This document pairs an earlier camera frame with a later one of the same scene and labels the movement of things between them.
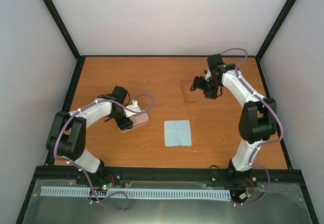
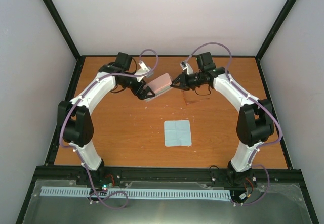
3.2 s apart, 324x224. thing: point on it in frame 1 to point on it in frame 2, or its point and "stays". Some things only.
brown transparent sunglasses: [190, 96] stays
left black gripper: [125, 124] to [135, 91]
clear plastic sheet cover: [284, 204] stays
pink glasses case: [137, 120] to [160, 83]
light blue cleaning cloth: [177, 133] stays
